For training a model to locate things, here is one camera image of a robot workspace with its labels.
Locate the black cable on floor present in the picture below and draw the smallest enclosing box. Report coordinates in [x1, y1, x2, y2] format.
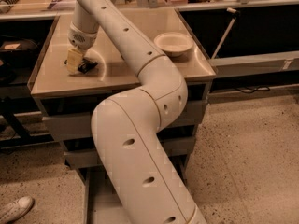
[235, 85, 271, 94]

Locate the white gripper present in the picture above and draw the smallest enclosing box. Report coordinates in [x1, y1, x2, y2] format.
[66, 23, 97, 75]

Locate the grey top drawer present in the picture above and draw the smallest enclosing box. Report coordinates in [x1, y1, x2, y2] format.
[42, 100, 207, 141]

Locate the grey drawer cabinet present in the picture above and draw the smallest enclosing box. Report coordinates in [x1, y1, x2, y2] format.
[30, 14, 215, 166]

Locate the black bag on shelf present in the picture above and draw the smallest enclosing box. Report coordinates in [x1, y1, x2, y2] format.
[0, 39, 38, 68]

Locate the grey open bottom drawer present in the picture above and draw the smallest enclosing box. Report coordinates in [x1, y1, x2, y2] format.
[87, 162, 196, 224]

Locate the white ceramic bowl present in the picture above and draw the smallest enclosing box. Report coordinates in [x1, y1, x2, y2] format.
[154, 32, 193, 57]

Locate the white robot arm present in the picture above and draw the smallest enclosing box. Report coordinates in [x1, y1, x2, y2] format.
[73, 0, 206, 224]

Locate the black rxbar chocolate wrapper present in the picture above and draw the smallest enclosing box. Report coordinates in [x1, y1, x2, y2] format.
[64, 58, 98, 74]

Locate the white sneaker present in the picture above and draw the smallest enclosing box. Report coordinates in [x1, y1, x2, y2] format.
[0, 196, 35, 224]

